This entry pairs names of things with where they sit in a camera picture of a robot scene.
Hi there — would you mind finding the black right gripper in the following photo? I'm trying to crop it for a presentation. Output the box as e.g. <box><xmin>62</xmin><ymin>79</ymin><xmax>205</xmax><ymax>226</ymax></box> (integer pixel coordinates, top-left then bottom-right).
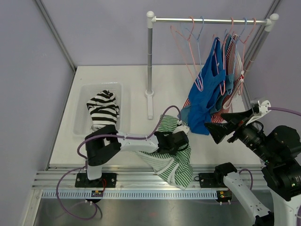
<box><xmin>205</xmin><ymin>106</ymin><xmax>277</xmax><ymax>162</ymax></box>

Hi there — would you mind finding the green white striped tank top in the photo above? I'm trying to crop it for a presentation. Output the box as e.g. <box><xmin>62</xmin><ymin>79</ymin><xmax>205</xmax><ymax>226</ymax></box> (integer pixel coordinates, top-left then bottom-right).
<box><xmin>135</xmin><ymin>115</ymin><xmax>193</xmax><ymax>190</ymax></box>

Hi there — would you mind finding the pink plastic hanger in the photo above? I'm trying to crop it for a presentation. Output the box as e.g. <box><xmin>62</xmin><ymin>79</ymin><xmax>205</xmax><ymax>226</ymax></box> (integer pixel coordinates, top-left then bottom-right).
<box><xmin>238</xmin><ymin>17</ymin><xmax>256</xmax><ymax>95</ymax></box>
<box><xmin>220</xmin><ymin>17</ymin><xmax>234</xmax><ymax>96</ymax></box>
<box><xmin>170</xmin><ymin>16</ymin><xmax>204</xmax><ymax>92</ymax></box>

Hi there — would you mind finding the bright blue tank top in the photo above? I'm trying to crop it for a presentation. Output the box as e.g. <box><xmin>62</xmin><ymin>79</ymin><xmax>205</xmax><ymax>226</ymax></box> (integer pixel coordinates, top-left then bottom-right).
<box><xmin>188</xmin><ymin>37</ymin><xmax>226</xmax><ymax>135</ymax></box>

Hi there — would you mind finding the teal blue tank top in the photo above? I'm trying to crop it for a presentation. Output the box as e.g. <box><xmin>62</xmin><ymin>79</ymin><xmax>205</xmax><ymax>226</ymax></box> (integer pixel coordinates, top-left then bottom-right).
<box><xmin>181</xmin><ymin>34</ymin><xmax>235</xmax><ymax>123</ymax></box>

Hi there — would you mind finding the black white striped tank top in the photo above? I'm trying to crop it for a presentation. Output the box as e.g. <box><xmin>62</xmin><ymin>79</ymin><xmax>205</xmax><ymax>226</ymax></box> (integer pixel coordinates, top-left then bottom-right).
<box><xmin>86</xmin><ymin>89</ymin><xmax>120</xmax><ymax>131</ymax></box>

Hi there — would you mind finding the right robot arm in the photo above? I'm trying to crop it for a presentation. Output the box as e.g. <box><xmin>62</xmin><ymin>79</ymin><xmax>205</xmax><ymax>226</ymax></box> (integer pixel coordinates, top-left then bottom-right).
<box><xmin>205</xmin><ymin>122</ymin><xmax>301</xmax><ymax>226</ymax></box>

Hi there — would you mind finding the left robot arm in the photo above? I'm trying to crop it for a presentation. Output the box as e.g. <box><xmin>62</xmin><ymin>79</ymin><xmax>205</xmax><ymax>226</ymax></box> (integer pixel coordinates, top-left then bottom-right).
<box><xmin>83</xmin><ymin>114</ymin><xmax>193</xmax><ymax>190</ymax></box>

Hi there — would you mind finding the red white striped tank top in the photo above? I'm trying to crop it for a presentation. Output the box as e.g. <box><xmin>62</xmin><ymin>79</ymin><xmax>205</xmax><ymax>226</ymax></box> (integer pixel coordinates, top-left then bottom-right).
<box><xmin>178</xmin><ymin>35</ymin><xmax>244</xmax><ymax>134</ymax></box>

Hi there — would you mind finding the white plastic basket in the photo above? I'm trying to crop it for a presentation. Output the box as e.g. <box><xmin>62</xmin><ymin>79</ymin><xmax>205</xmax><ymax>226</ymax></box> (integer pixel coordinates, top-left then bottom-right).
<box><xmin>72</xmin><ymin>82</ymin><xmax>124</xmax><ymax>137</ymax></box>

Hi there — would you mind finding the white metal clothes rack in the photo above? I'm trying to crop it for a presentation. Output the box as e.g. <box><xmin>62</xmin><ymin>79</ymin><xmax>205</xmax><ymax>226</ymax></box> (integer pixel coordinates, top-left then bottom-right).
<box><xmin>145</xmin><ymin>11</ymin><xmax>279</xmax><ymax>120</ymax></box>

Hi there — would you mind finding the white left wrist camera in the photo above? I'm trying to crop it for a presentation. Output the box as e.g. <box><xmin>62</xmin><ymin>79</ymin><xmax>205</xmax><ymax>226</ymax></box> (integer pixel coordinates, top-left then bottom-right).
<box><xmin>173</xmin><ymin>121</ymin><xmax>190</xmax><ymax>135</ymax></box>

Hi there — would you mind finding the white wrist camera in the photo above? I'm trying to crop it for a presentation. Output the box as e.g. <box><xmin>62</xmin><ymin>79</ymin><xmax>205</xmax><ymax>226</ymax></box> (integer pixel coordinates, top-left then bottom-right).
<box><xmin>173</xmin><ymin>121</ymin><xmax>190</xmax><ymax>135</ymax></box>
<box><xmin>246</xmin><ymin>99</ymin><xmax>271</xmax><ymax>125</ymax></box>

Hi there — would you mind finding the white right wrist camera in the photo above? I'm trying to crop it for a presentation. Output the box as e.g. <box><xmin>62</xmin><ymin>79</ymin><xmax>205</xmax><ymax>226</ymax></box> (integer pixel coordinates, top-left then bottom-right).
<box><xmin>246</xmin><ymin>99</ymin><xmax>271</xmax><ymax>125</ymax></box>

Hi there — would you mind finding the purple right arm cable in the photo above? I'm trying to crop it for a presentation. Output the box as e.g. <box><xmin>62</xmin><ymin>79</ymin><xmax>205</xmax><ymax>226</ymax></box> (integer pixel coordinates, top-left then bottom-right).
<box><xmin>268</xmin><ymin>107</ymin><xmax>301</xmax><ymax>117</ymax></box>

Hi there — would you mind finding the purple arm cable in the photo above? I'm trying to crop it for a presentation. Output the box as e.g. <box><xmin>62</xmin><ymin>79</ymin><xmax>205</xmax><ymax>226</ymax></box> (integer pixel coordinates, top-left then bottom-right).
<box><xmin>268</xmin><ymin>107</ymin><xmax>301</xmax><ymax>117</ymax></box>
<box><xmin>55</xmin><ymin>105</ymin><xmax>182</xmax><ymax>221</ymax></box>

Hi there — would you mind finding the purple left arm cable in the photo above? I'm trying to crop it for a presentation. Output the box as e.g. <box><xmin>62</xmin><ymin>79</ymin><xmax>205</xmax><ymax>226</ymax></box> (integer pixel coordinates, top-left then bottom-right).
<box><xmin>55</xmin><ymin>105</ymin><xmax>182</xmax><ymax>221</ymax></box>

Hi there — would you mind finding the white slotted cable duct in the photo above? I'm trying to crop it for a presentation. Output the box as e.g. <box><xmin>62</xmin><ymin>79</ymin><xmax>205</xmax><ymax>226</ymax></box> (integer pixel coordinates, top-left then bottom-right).
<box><xmin>42</xmin><ymin>190</ymin><xmax>217</xmax><ymax>200</ymax></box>

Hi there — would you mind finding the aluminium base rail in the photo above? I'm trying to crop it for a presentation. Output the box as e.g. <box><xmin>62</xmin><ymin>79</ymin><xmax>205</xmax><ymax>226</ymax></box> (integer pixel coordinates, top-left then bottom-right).
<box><xmin>32</xmin><ymin>165</ymin><xmax>269</xmax><ymax>190</ymax></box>

